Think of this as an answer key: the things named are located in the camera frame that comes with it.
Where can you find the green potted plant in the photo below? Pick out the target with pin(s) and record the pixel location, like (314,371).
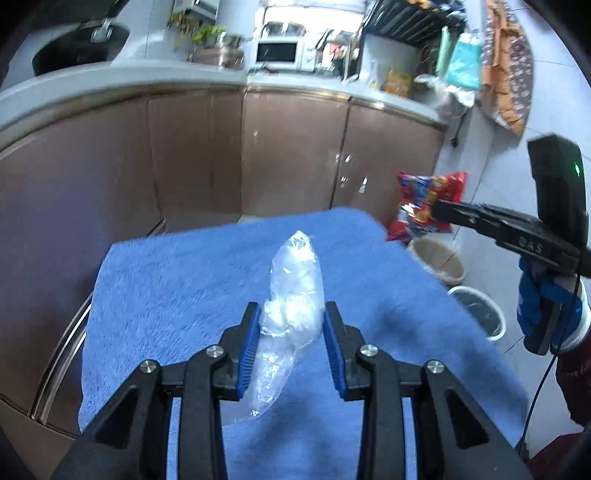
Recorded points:
(208,36)

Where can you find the brown kitchen cabinets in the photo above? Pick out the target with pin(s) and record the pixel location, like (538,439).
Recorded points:
(78,175)

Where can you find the teal hanging bag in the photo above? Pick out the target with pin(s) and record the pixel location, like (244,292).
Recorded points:
(464,70)

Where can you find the brown rice cooker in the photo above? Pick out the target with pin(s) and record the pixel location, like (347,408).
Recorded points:
(224,57)

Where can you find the white water heater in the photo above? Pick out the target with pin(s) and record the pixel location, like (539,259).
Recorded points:
(203,10)

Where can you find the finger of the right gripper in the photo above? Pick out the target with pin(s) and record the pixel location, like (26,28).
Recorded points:
(478,217)

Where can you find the black dish rack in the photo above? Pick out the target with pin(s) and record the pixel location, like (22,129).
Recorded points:
(414,23)

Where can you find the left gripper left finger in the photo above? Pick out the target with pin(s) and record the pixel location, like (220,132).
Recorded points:
(128,437)

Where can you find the red snack bag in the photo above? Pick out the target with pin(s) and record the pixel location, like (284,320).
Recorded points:
(419,194)

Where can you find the white microwave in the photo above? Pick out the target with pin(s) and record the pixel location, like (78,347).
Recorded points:
(284,53)

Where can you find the white plastic bag hanging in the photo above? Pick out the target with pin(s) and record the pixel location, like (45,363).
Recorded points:
(449,101)

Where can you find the yellow box on counter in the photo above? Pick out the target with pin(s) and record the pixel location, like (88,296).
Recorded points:
(398,83)

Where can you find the blue towel mat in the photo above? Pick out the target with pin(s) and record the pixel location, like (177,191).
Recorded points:
(167,297)

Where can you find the kitchen faucet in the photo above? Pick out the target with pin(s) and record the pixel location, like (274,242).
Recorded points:
(337,54)

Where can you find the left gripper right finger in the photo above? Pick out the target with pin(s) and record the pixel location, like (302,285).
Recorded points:
(453,436)

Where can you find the black wok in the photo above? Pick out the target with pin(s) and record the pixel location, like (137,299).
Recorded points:
(77,48)

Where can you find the orange patterned apron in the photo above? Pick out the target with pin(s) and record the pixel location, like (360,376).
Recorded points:
(507,70)

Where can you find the wooden waste basket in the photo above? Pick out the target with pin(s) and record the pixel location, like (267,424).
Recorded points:
(439,259)

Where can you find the white trash bin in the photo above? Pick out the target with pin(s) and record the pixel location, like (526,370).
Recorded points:
(483,310)

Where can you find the clear white plastic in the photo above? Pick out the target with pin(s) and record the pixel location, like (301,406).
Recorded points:
(291,321)

